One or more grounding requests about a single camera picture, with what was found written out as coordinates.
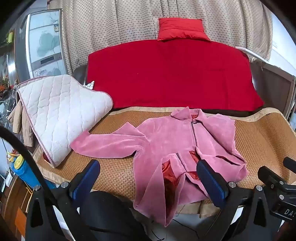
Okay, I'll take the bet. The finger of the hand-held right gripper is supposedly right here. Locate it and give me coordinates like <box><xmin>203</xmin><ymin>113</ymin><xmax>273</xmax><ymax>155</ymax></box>
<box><xmin>283</xmin><ymin>157</ymin><xmax>296</xmax><ymax>169</ymax></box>
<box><xmin>258</xmin><ymin>166</ymin><xmax>289</xmax><ymax>188</ymax></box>

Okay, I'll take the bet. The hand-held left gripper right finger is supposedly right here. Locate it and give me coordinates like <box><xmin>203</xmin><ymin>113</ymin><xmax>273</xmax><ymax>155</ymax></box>
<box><xmin>196</xmin><ymin>159</ymin><xmax>281</xmax><ymax>241</ymax></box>

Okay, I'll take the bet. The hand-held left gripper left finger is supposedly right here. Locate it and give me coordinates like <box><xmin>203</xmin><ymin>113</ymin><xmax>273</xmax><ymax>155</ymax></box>
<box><xmin>25</xmin><ymin>159</ymin><xmax>101</xmax><ymax>241</ymax></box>

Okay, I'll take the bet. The pink corduroy zip jacket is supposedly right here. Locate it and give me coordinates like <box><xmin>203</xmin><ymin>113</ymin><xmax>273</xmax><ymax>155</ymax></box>
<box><xmin>70</xmin><ymin>107</ymin><xmax>250</xmax><ymax>227</ymax></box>

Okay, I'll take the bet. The brown woven mat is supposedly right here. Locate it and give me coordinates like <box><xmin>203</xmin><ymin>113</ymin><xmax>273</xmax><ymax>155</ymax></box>
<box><xmin>37</xmin><ymin>107</ymin><xmax>296</xmax><ymax>217</ymax></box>

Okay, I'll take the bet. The blue plastic jar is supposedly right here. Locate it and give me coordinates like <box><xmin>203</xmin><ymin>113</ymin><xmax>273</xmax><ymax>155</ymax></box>
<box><xmin>8</xmin><ymin>151</ymin><xmax>38</xmax><ymax>189</ymax></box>

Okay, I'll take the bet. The white quilted pad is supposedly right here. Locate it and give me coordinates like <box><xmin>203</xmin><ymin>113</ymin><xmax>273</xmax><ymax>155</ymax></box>
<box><xmin>17</xmin><ymin>75</ymin><xmax>114</xmax><ymax>168</ymax></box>

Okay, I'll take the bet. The beige padded coat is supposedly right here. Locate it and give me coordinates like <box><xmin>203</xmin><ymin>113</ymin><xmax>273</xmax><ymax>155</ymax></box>
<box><xmin>7</xmin><ymin>102</ymin><xmax>35</xmax><ymax>147</ymax></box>

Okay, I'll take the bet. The red blanket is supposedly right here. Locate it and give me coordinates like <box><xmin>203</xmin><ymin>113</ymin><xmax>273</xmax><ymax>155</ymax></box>
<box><xmin>86</xmin><ymin>39</ymin><xmax>264</xmax><ymax>111</ymax></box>

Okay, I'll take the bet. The silver flower-print refrigerator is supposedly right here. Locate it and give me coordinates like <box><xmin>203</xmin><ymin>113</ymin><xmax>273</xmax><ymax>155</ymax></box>
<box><xmin>14</xmin><ymin>9</ymin><xmax>68</xmax><ymax>80</ymax></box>

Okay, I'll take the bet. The red pillow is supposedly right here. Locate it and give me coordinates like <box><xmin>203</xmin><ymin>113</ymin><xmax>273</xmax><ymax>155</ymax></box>
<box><xmin>157</xmin><ymin>18</ymin><xmax>211</xmax><ymax>42</ymax></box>

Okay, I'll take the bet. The beige dotted curtain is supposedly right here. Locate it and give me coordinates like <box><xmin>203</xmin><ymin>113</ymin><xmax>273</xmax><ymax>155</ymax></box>
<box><xmin>61</xmin><ymin>0</ymin><xmax>273</xmax><ymax>72</ymax></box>

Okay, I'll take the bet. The thin black floor cable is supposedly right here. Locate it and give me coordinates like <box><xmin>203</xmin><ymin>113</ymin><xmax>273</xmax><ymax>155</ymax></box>
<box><xmin>153</xmin><ymin>215</ymin><xmax>208</xmax><ymax>241</ymax></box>

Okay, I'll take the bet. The thick black braided cable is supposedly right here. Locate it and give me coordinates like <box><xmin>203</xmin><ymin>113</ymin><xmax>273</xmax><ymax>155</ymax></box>
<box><xmin>0</xmin><ymin>126</ymin><xmax>70</xmax><ymax>232</ymax></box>

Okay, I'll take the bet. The grey bed frame panel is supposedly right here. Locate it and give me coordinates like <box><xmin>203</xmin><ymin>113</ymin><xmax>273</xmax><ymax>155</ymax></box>
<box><xmin>250</xmin><ymin>57</ymin><xmax>296</xmax><ymax>120</ymax></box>

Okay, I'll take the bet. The white rail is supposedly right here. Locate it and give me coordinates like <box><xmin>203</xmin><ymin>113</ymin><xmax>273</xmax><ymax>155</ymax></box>
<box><xmin>235</xmin><ymin>46</ymin><xmax>258</xmax><ymax>59</ymax></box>

